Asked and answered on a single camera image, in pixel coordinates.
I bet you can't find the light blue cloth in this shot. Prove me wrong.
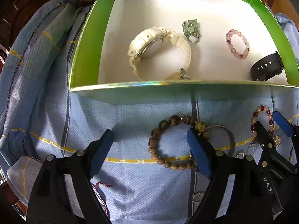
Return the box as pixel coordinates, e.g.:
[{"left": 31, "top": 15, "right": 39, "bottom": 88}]
[{"left": 1, "top": 0, "right": 298, "bottom": 223}]

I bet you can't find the red pink bead bracelet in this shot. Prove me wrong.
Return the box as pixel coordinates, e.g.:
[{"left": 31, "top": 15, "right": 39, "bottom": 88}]
[{"left": 250, "top": 105, "right": 275, "bottom": 141}]

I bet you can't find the small silver band ring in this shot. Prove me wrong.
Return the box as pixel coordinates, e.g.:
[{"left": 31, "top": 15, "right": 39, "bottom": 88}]
[{"left": 193, "top": 192, "right": 206, "bottom": 203}]

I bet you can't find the silver bangle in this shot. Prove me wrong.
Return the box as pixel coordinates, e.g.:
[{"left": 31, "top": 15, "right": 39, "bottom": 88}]
[{"left": 207, "top": 125, "right": 236, "bottom": 157}]

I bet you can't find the green cardboard box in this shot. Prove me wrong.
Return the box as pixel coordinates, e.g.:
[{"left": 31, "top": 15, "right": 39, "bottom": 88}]
[{"left": 68, "top": 0, "right": 298, "bottom": 104}]

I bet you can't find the black wrist watch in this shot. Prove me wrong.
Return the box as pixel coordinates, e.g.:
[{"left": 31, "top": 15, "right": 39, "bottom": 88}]
[{"left": 250, "top": 51, "right": 284, "bottom": 81}]

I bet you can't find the brown wooden bead bracelet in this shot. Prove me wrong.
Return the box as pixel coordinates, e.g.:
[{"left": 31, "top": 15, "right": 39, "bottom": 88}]
[{"left": 147, "top": 114, "right": 211, "bottom": 171}]

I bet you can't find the plain silver ring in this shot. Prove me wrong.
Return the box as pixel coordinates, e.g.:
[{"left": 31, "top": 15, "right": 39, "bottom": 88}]
[{"left": 246, "top": 143, "right": 257, "bottom": 156}]

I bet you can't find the green jade flower brooch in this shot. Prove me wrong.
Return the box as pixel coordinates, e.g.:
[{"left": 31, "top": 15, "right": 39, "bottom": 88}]
[{"left": 182, "top": 19, "right": 201, "bottom": 44}]

